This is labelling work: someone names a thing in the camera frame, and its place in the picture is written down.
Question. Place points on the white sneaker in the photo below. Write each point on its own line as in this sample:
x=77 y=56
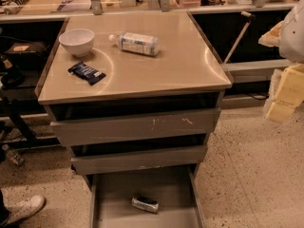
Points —
x=25 y=209

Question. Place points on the black bag on shelf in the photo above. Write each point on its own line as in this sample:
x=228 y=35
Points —
x=29 y=55

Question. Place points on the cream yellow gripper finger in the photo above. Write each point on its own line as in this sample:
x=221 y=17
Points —
x=286 y=93

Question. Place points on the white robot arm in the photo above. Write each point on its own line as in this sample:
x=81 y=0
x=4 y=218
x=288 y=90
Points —
x=291 y=39

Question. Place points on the small bottle on floor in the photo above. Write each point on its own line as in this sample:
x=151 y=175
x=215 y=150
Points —
x=13 y=155

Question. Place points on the dark blue snack packet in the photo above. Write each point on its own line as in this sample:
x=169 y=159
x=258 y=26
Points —
x=87 y=73

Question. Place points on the grey drawer cabinet with counter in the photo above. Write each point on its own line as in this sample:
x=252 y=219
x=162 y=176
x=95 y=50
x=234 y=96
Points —
x=184 y=75

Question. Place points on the grey top drawer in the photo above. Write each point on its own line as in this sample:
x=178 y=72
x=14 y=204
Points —
x=136 y=127

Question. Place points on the grey middle drawer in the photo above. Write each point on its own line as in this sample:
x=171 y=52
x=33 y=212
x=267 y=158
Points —
x=139 y=160

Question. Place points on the silver redbull can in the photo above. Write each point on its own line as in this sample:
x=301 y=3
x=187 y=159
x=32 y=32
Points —
x=146 y=204

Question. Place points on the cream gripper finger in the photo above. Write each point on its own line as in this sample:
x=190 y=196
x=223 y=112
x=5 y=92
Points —
x=271 y=37

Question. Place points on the grey open bottom drawer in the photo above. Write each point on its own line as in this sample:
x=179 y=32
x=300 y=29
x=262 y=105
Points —
x=152 y=198

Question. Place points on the clear plastic water bottle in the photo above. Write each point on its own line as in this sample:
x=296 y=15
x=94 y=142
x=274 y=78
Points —
x=136 y=43

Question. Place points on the black coiled tool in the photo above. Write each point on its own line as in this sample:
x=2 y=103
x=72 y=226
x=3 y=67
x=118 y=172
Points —
x=14 y=6

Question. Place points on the white ceramic bowl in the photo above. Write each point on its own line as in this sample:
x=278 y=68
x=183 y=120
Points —
x=78 y=42

